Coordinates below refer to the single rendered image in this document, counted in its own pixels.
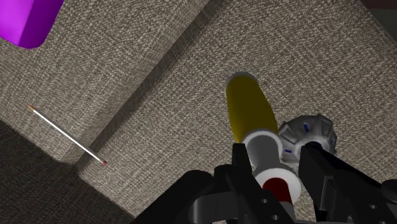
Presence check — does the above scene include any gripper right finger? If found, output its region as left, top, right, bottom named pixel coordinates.
left=298, top=142, right=397, bottom=224

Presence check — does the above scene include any purple cushion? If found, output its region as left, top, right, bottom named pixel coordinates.
left=0, top=0, right=65, bottom=50

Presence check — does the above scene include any grey ridged round object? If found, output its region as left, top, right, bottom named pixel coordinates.
left=278, top=114, right=338, bottom=165

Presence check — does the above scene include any white pencil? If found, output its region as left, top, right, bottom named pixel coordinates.
left=27, top=104, right=108, bottom=167

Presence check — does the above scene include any yellow and white bottle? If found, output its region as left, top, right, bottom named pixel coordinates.
left=224, top=71, right=302, bottom=215

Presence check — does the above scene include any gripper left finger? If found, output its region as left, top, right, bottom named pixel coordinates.
left=135, top=143, right=295, bottom=224

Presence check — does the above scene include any grey fabric sofa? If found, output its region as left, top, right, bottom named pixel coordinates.
left=0, top=0, right=397, bottom=224

